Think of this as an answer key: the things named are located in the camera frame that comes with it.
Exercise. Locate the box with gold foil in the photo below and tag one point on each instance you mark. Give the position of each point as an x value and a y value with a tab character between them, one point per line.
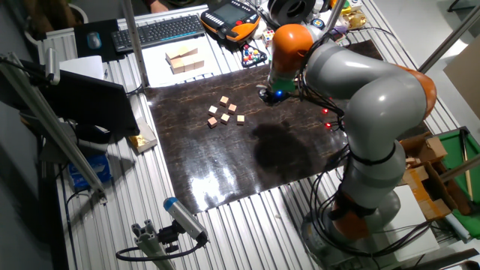
144	137

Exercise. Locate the silver camera with blue end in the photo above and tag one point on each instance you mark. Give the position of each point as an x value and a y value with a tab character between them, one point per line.
183	217

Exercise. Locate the grey computer mouse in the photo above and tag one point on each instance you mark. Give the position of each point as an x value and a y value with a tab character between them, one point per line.
94	40

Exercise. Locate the gold foil object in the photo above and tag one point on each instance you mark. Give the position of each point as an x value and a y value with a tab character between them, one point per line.
354	19

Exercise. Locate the blue tissue pack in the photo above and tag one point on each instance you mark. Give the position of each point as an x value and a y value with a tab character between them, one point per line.
90	172

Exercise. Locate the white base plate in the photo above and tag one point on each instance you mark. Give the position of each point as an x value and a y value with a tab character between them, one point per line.
412	232

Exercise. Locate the dark marble pattern mat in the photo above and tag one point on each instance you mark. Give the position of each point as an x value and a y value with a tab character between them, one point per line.
210	165

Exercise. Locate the black computer keyboard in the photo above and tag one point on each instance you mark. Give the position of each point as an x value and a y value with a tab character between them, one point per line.
157	32

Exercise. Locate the orange black teach pendant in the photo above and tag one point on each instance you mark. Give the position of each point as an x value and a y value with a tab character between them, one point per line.
230	17

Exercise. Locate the white puzzle cube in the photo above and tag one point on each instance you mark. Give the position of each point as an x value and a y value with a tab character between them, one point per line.
267	37

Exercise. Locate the black round yo-yo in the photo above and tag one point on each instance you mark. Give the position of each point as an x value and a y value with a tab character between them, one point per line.
317	24

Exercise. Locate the open cardboard box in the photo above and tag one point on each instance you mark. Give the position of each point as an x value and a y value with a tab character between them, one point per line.
431	150

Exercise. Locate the green mini billiard table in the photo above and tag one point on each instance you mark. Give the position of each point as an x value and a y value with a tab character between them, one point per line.
455	150

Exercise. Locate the aluminium profile camera post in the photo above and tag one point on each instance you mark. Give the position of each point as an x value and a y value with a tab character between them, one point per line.
150	243

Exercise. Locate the black mouse pad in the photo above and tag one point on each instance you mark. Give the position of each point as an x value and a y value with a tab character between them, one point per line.
80	48

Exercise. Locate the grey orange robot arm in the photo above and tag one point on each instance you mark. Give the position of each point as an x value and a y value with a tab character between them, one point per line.
375	101

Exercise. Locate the triangle rack of billiard balls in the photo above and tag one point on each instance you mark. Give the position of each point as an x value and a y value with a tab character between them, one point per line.
253	56

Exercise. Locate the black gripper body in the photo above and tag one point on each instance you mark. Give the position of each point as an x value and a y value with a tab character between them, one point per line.
277	96

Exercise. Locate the silver camera on beam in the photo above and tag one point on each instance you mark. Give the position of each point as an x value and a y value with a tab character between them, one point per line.
52	65

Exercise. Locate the slanted aluminium beam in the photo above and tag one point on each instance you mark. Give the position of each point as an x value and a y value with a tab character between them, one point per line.
48	123

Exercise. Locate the brown cardboard sheet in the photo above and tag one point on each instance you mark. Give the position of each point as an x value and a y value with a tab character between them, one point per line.
465	75

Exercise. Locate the large wooden block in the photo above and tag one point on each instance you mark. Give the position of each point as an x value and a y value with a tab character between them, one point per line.
188	63
199	62
182	51
177	66

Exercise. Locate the silver metal pole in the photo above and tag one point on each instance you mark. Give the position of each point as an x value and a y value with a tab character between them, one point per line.
335	17
135	45
461	168
450	37

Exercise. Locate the person's bare hand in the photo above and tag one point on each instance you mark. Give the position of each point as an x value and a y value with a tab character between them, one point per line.
159	5

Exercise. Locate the small purple object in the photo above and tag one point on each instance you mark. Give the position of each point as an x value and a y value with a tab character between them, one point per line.
339	30

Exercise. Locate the black filament spool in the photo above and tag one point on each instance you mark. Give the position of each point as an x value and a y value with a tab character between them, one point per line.
288	11

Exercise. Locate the green gripper mount plate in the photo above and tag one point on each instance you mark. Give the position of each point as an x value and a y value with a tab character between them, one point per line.
282	83

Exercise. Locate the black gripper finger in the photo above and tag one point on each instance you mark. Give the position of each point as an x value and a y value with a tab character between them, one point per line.
287	98
261	97

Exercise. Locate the black laptop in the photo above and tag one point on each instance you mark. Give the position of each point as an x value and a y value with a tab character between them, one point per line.
93	105

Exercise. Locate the black camera bracket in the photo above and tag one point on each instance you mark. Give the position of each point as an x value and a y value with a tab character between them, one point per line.
168	236

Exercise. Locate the wooden cue stick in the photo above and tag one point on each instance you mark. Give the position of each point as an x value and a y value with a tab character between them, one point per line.
466	161

